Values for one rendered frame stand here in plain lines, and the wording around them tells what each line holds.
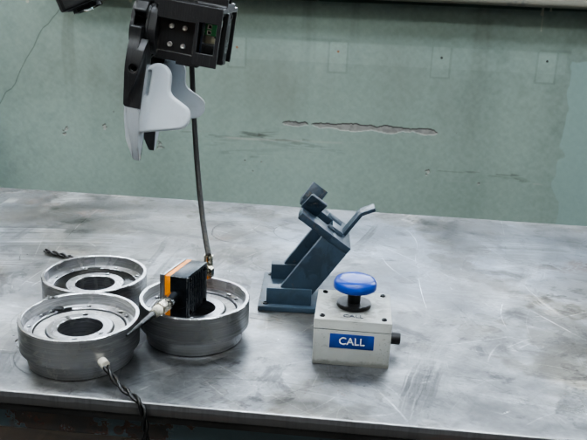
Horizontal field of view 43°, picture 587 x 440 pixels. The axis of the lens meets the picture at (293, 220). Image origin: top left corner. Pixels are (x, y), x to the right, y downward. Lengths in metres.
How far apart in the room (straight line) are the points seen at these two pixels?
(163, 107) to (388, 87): 1.63
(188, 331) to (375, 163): 1.69
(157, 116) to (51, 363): 0.23
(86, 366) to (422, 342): 0.32
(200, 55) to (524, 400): 0.41
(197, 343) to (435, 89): 1.70
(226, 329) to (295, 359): 0.07
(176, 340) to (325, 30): 1.68
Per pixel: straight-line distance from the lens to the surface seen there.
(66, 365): 0.66
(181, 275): 0.69
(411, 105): 2.28
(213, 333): 0.68
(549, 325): 0.83
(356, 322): 0.67
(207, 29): 0.69
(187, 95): 0.74
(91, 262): 0.84
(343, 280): 0.68
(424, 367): 0.70
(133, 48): 0.67
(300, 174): 2.33
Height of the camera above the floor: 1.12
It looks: 17 degrees down
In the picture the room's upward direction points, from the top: 3 degrees clockwise
